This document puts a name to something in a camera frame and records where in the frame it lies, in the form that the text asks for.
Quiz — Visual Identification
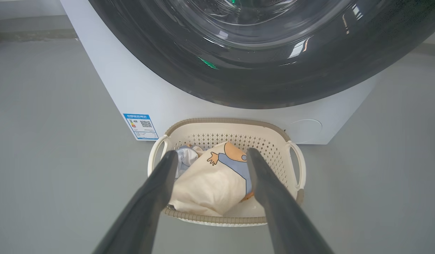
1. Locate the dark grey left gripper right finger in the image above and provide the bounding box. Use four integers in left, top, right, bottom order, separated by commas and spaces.
246, 147, 334, 254

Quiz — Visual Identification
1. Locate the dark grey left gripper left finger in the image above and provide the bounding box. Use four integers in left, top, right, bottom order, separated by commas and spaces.
92, 150, 179, 254

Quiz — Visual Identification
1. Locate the cream cartoon print shirt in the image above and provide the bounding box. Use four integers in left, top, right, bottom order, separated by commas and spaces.
168, 141, 255, 217

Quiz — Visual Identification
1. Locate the blue dog-print garment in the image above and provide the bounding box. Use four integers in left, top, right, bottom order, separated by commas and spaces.
174, 145, 204, 179

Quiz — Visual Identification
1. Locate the dark round washing machine door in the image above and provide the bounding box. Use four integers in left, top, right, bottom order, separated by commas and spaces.
88, 0, 435, 109

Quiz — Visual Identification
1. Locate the cream perforated laundry basket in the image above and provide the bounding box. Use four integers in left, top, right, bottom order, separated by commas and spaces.
148, 118, 306, 227

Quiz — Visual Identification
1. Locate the white front-load washing machine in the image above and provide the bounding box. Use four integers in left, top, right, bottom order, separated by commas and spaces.
60, 0, 435, 145

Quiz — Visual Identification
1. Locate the blue energy label sticker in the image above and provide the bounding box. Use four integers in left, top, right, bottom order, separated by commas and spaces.
123, 113, 159, 141

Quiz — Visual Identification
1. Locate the round white filter cover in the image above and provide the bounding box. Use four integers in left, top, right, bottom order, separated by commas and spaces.
288, 119, 323, 143

